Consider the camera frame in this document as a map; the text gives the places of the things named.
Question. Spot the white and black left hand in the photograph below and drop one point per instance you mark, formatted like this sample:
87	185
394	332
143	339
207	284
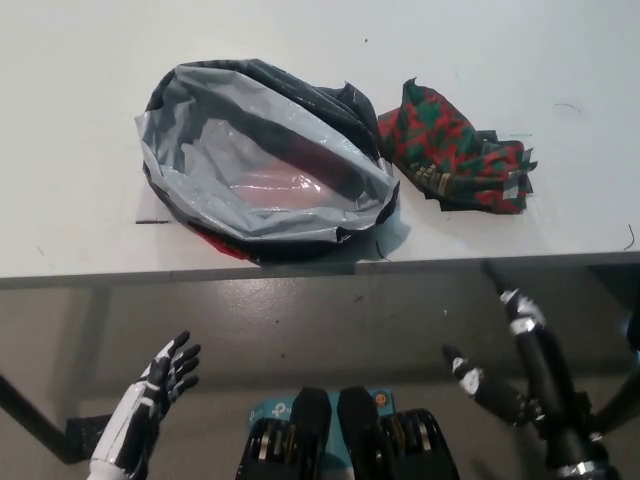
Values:
145	400

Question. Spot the black plastic bag grey inside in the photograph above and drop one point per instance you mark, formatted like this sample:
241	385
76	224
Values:
210	165

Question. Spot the red green patterned cloth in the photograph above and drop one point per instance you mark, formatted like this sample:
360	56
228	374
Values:
440	145

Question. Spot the pink packet in clear plastic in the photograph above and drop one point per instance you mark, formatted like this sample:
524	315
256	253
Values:
280	187

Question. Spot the black metal table leg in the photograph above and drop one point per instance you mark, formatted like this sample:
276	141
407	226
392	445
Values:
35	415

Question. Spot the teal router box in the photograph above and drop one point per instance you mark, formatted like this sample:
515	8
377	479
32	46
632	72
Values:
270	407

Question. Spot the thin black tape strip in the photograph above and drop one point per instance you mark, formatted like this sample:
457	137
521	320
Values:
152	221

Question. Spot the black thread scrap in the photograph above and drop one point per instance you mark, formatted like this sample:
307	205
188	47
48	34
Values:
382	252

